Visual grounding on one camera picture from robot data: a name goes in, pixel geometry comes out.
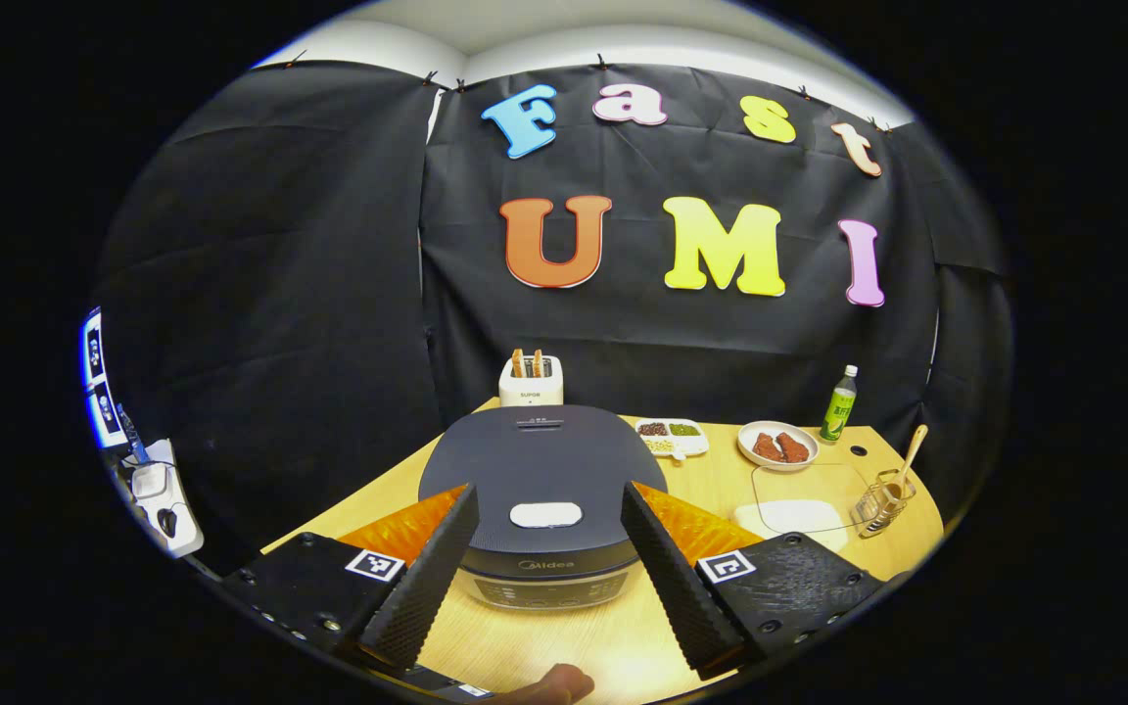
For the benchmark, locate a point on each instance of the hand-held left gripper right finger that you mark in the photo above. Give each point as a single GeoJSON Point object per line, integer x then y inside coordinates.
{"type": "Point", "coordinates": [677, 587]}

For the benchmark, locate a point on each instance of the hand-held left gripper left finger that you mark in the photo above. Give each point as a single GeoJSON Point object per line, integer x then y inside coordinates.
{"type": "Point", "coordinates": [422, 587]}

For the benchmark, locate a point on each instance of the white rice heap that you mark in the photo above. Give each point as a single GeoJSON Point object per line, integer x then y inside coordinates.
{"type": "Point", "coordinates": [789, 516]}

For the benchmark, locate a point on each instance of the clear glass rice container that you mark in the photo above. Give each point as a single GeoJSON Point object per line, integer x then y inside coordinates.
{"type": "Point", "coordinates": [799, 485]}

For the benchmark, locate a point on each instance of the dark grey rice cooker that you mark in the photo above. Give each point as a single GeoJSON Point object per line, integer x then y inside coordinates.
{"type": "Point", "coordinates": [544, 460]}

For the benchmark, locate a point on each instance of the white divided bean dish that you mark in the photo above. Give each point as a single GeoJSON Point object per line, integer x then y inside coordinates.
{"type": "Point", "coordinates": [672, 443]}

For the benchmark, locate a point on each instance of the brown meat piece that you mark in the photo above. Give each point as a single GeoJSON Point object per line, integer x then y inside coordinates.
{"type": "Point", "coordinates": [794, 447]}
{"type": "Point", "coordinates": [768, 448]}

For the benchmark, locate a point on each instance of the white round plate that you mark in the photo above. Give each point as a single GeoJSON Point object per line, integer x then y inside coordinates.
{"type": "Point", "coordinates": [760, 428]}

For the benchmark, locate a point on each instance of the white toaster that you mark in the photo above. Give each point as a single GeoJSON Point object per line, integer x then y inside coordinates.
{"type": "Point", "coordinates": [531, 392]}

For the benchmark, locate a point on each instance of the green drink bottle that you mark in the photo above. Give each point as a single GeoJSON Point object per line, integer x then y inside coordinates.
{"type": "Point", "coordinates": [839, 411]}

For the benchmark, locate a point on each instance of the white side desk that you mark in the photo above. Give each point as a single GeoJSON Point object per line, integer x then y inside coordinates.
{"type": "Point", "coordinates": [182, 534]}

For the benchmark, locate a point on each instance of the black computer mouse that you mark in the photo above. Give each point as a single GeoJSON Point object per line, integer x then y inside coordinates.
{"type": "Point", "coordinates": [167, 522]}

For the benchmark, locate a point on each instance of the black backdrop cloth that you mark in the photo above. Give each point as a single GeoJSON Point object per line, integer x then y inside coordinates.
{"type": "Point", "coordinates": [280, 294]}

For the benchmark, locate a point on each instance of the computer monitor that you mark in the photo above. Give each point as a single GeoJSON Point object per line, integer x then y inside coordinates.
{"type": "Point", "coordinates": [102, 382]}

